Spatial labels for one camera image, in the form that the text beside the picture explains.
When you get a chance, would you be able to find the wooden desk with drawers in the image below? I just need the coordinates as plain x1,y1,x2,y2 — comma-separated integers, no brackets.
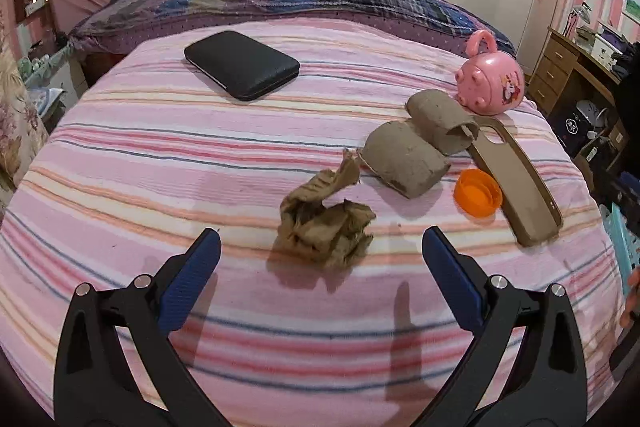
527,27,631,142

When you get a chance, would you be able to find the blue plastic basket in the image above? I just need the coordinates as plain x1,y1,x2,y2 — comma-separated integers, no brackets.
600,202,640,280

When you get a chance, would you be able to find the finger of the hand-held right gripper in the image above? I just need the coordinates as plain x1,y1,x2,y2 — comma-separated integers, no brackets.
595,157,640,220

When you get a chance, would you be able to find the black box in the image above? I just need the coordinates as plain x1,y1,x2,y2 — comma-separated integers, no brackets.
547,99,616,158

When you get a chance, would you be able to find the white bedside cabinet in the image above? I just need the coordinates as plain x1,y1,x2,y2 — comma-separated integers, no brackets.
22,42,88,132

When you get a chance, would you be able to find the black hard case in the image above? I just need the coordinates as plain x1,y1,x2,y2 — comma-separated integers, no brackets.
183,30,301,102

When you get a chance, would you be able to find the crushed cardboard tube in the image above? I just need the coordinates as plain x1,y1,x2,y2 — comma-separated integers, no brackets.
356,121,451,200
405,89,481,156

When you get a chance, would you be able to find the person's right hand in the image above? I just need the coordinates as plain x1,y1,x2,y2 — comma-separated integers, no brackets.
619,266,640,329

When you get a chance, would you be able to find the orange bottle cap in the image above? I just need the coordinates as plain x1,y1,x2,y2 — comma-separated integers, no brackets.
454,168,502,219

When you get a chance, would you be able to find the desk lamp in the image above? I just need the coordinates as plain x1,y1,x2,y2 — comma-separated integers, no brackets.
567,3,593,35

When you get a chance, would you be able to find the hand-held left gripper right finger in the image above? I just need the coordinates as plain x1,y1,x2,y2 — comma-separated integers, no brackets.
407,226,588,427

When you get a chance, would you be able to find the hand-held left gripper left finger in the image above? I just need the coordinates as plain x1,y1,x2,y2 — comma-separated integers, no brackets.
52,228,236,427

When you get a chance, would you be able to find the floral curtain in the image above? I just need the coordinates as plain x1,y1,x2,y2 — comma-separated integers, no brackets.
0,42,48,188

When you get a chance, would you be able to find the brown paper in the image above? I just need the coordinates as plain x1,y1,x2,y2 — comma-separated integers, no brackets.
279,149,377,270

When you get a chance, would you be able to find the tan phone case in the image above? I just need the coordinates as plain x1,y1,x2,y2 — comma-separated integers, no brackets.
469,116,564,249

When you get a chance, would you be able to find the pink piggy bank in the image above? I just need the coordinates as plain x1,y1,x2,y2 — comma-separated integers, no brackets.
454,30,527,116

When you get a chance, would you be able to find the pink striped bedsheet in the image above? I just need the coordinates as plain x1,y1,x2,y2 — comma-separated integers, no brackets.
0,14,631,427

